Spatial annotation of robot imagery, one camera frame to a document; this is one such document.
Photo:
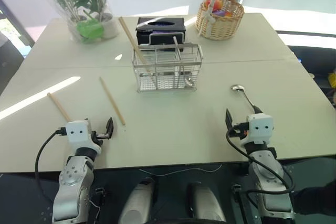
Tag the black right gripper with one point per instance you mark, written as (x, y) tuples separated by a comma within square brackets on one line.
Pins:
[(240, 129)]

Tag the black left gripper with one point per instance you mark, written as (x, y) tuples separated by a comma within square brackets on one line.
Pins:
[(99, 136)]

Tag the silver metal spoon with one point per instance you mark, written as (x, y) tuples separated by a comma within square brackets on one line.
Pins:
[(245, 96)]

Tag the light wooden chopstick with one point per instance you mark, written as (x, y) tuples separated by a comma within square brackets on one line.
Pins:
[(112, 101), (131, 39), (59, 107)]

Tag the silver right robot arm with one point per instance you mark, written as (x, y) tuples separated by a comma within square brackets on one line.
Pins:
[(267, 179)]

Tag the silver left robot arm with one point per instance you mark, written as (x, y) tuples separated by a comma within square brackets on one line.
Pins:
[(72, 179)]

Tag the dark side furniture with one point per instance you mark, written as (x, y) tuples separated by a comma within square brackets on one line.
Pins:
[(315, 64)]

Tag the thin white thread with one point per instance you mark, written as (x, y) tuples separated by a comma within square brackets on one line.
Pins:
[(170, 172)]

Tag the grey rounded robot leg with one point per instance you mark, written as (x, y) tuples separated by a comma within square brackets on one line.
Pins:
[(207, 203), (137, 203)]

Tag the yellow object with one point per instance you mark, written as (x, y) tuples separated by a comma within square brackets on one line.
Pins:
[(332, 79)]

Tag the white plant pot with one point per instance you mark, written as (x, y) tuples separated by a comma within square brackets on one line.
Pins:
[(110, 28)]

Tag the small orange toy fruit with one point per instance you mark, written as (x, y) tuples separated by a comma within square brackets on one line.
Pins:
[(228, 14)]

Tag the purple toy fruit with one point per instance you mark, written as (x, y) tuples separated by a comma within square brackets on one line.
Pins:
[(220, 13)]

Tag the black rounded bulky thing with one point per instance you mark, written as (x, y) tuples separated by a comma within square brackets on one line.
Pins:
[(315, 197)]

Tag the orange red toy fruit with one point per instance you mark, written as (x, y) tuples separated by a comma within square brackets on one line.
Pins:
[(214, 3)]

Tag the black tissue box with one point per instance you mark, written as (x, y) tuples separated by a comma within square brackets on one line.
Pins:
[(162, 28)]

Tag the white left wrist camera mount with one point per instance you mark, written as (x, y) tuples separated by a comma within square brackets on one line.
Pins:
[(78, 133)]

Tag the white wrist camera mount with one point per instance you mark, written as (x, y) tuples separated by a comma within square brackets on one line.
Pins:
[(261, 128), (78, 133)]

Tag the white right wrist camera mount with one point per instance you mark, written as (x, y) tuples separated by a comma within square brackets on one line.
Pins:
[(261, 128)]

